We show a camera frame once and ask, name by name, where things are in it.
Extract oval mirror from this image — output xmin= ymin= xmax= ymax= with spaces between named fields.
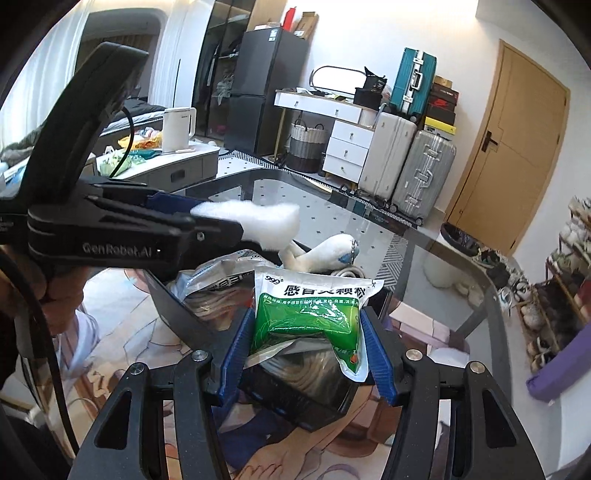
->
xmin=310 ymin=65 xmax=370 ymax=95

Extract grey low cabinet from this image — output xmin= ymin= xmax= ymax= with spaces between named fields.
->
xmin=88 ymin=138 xmax=222 ymax=185

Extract shoe rack with shoes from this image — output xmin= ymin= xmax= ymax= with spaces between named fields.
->
xmin=522 ymin=196 xmax=591 ymax=374

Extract person's left hand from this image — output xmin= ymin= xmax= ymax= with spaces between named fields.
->
xmin=39 ymin=265 xmax=100 ymax=340

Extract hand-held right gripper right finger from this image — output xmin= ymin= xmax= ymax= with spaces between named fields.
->
xmin=360 ymin=307 xmax=532 ymax=480

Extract woven laundry basket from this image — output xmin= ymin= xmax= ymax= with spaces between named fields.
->
xmin=288 ymin=117 xmax=329 ymax=174

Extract pile of shoes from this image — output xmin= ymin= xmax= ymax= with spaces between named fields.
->
xmin=471 ymin=247 xmax=536 ymax=319

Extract green medicine packet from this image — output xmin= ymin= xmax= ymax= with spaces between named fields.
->
xmin=246 ymin=265 xmax=386 ymax=381

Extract bed with dark bedding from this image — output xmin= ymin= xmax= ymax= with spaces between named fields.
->
xmin=0 ymin=95 xmax=167 ymax=158

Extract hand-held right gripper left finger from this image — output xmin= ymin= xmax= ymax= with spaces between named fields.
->
xmin=68 ymin=307 xmax=254 ymax=480

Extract silver suitcase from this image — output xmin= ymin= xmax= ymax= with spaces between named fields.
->
xmin=390 ymin=129 xmax=458 ymax=227

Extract pile of snack packets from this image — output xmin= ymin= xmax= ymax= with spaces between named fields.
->
xmin=99 ymin=127 xmax=164 ymax=178

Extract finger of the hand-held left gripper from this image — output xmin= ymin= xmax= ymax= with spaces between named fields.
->
xmin=139 ymin=190 xmax=206 ymax=217
xmin=185 ymin=216 xmax=245 ymax=259

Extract white foam piece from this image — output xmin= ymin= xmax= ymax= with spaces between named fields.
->
xmin=191 ymin=200 xmax=302 ymax=252

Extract black storage box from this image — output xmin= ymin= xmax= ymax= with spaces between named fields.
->
xmin=142 ymin=249 xmax=398 ymax=433

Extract white kettle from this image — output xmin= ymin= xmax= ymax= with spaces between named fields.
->
xmin=161 ymin=106 xmax=198 ymax=153

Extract white plush toy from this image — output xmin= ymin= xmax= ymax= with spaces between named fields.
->
xmin=279 ymin=232 xmax=362 ymax=274

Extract teal suitcase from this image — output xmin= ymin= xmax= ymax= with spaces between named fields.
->
xmin=388 ymin=46 xmax=438 ymax=123

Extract white suitcase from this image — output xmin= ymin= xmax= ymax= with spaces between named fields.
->
xmin=358 ymin=111 xmax=419 ymax=206

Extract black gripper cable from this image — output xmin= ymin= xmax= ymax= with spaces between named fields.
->
xmin=0 ymin=251 xmax=84 ymax=457

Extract stack of shoe boxes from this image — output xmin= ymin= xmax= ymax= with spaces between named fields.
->
xmin=422 ymin=75 xmax=461 ymax=136

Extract wooden door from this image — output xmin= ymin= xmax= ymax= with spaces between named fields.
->
xmin=445 ymin=39 xmax=570 ymax=257

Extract purple rolled mat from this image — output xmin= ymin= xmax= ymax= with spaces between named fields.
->
xmin=526 ymin=318 xmax=591 ymax=402

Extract black fridge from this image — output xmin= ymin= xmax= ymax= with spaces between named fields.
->
xmin=228 ymin=28 xmax=311 ymax=158

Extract brown cardboard box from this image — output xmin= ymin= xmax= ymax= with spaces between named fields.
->
xmin=295 ymin=11 xmax=320 ymax=40

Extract white dressing table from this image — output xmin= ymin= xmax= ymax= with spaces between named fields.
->
xmin=272 ymin=89 xmax=382 ymax=183

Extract black glass wardrobe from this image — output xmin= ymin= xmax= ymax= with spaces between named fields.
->
xmin=191 ymin=0 xmax=273 ymax=139

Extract black and white striped bag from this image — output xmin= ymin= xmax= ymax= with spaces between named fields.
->
xmin=168 ymin=249 xmax=259 ymax=324

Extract trash bin with black bag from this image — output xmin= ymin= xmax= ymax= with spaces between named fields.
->
xmin=425 ymin=222 xmax=481 ymax=289

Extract printed desk mat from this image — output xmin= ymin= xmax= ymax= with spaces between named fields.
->
xmin=55 ymin=268 xmax=467 ymax=480

